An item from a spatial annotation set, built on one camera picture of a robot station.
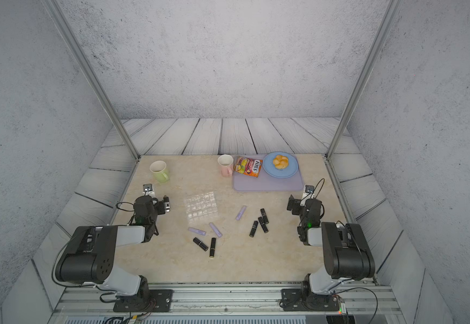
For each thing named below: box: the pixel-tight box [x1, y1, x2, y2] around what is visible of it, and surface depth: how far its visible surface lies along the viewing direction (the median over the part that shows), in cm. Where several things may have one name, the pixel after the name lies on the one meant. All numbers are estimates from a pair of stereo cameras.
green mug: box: [149, 159, 169, 183], surface depth 106 cm
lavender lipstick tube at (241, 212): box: [235, 205, 247, 221], surface depth 98 cm
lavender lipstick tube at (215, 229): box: [209, 222, 223, 238], surface depth 93 cm
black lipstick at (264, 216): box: [259, 207, 270, 225], surface depth 96 cm
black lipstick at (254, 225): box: [249, 220, 259, 238], surface depth 93 cm
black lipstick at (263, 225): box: [257, 216, 269, 234], surface depth 93 cm
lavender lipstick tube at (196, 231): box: [187, 226, 207, 236], surface depth 92 cm
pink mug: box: [217, 153, 234, 178], surface depth 107 cm
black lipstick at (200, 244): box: [193, 237, 209, 252], surface depth 88 cm
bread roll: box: [272, 154, 290, 170], surface depth 116 cm
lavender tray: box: [232, 154, 304, 192], surface depth 112 cm
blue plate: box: [262, 151, 299, 179], surface depth 117 cm
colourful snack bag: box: [233, 155, 263, 178], surface depth 113 cm
